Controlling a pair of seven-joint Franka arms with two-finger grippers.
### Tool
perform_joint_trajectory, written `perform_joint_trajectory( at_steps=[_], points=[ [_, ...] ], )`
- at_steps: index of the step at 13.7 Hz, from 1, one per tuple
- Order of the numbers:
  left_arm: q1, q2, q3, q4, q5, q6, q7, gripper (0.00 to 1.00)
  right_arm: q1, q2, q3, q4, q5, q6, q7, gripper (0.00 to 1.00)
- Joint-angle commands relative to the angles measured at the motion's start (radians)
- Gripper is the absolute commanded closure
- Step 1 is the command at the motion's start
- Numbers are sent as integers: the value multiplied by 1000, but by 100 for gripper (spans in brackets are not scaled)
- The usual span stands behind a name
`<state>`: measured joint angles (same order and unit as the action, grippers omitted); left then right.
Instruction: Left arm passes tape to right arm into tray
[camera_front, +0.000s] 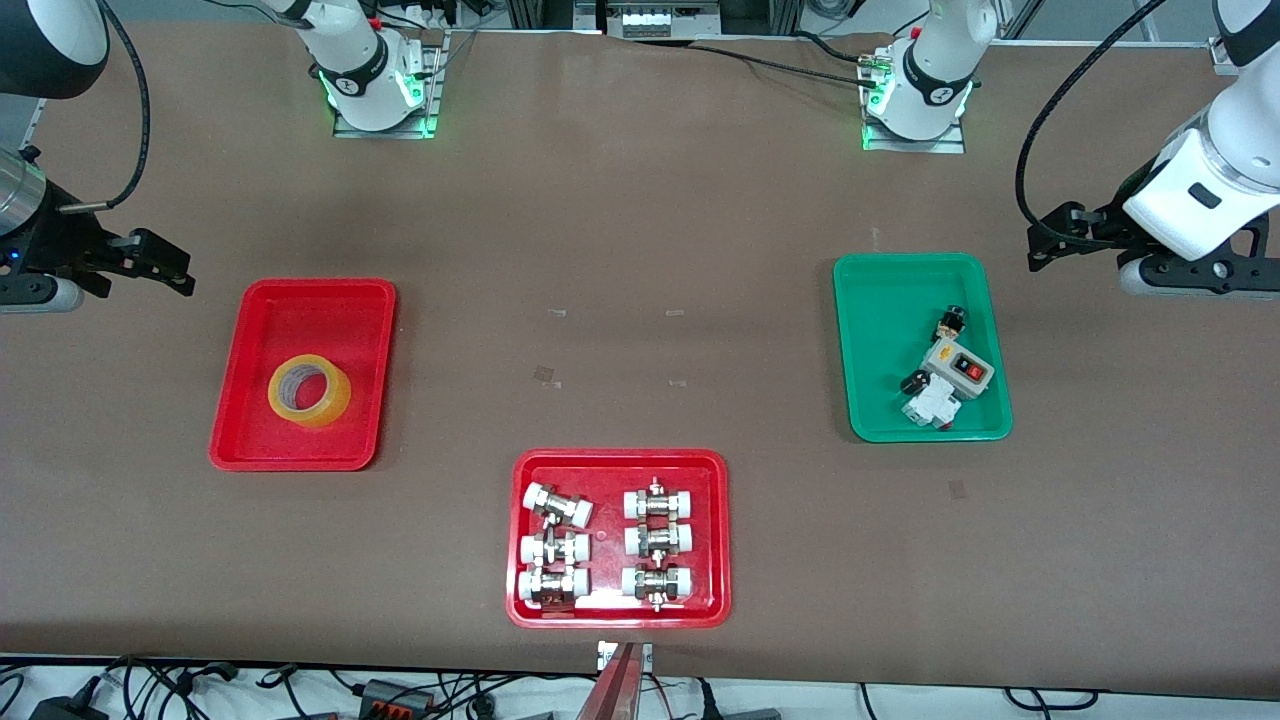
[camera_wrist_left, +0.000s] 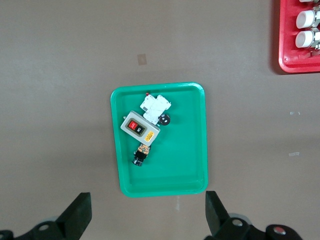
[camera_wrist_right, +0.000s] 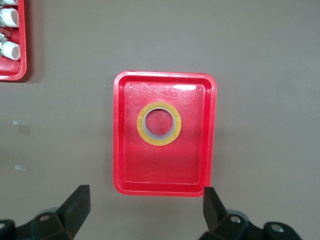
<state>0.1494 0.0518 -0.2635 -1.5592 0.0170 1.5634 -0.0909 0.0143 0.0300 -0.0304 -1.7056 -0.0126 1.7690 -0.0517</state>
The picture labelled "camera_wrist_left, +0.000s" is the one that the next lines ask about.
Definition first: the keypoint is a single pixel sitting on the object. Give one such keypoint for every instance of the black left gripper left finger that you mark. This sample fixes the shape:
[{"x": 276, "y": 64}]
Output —
[{"x": 72, "y": 220}]

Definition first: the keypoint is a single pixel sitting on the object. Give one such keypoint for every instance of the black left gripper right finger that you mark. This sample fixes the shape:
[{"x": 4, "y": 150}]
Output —
[{"x": 217, "y": 217}]

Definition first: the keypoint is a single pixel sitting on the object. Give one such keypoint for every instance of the green plastic tray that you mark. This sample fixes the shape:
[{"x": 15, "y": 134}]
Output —
[{"x": 182, "y": 162}]

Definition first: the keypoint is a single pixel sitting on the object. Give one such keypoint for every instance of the small clear tape piece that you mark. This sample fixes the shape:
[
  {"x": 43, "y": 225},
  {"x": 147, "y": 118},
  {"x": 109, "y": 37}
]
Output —
[
  {"x": 294, "y": 154},
  {"x": 295, "y": 113}
]

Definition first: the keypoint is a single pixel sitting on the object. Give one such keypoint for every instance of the brown tape patch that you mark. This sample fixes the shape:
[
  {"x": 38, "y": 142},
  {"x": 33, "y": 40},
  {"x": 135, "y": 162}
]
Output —
[{"x": 142, "y": 59}]

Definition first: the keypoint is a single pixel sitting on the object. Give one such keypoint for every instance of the red plastic tray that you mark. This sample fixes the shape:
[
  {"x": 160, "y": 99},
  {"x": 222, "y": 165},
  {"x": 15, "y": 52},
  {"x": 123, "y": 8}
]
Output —
[{"x": 287, "y": 50}]

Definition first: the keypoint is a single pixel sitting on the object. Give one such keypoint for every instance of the black round buzzer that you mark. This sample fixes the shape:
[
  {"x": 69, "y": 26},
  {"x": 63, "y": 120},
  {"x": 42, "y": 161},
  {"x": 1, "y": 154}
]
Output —
[{"x": 165, "y": 119}]

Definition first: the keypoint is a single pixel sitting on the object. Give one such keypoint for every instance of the white circuit breaker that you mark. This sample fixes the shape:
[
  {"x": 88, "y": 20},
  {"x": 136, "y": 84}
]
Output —
[{"x": 155, "y": 107}]

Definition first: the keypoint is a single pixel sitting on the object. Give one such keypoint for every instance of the white capped metal pipe fitting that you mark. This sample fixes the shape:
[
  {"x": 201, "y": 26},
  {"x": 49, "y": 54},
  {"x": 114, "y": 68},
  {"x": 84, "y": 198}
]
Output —
[
  {"x": 305, "y": 18},
  {"x": 303, "y": 39}
]

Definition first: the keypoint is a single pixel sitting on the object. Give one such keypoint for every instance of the black orange push button switch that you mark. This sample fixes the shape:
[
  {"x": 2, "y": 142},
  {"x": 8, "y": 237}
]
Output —
[{"x": 141, "y": 155}]

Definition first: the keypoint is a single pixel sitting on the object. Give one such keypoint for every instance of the grey on-off switch box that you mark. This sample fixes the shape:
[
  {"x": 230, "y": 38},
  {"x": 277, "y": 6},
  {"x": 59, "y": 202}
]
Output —
[{"x": 150, "y": 127}]

